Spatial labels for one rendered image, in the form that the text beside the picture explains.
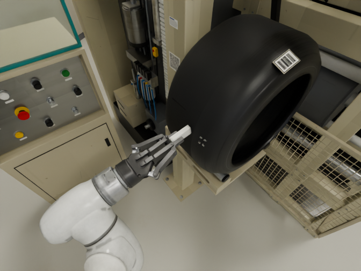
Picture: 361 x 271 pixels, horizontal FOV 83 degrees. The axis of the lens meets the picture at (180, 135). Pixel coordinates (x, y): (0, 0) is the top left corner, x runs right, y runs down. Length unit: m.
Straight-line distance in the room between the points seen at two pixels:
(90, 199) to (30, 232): 1.57
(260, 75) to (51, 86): 0.86
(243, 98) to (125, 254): 0.48
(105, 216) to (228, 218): 1.36
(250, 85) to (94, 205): 0.47
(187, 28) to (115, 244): 0.69
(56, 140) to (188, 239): 1.15
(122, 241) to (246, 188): 1.49
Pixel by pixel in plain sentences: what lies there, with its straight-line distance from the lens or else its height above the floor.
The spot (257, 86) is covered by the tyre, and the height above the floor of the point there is 1.38.
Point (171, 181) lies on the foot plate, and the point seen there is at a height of 0.01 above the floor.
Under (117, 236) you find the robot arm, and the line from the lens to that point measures 0.59.
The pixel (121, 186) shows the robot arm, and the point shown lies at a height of 1.23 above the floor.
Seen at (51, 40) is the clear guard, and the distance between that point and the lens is 0.97.
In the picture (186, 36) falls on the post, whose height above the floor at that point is 1.35.
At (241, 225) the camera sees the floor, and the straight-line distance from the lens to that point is 1.82.
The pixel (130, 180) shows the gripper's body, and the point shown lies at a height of 1.22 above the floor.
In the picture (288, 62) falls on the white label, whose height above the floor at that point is 1.42.
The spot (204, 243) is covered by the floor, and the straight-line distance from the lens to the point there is 1.74.
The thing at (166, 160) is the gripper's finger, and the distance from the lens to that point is 0.55.
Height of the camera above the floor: 1.70
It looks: 52 degrees down
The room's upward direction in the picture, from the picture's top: straight up
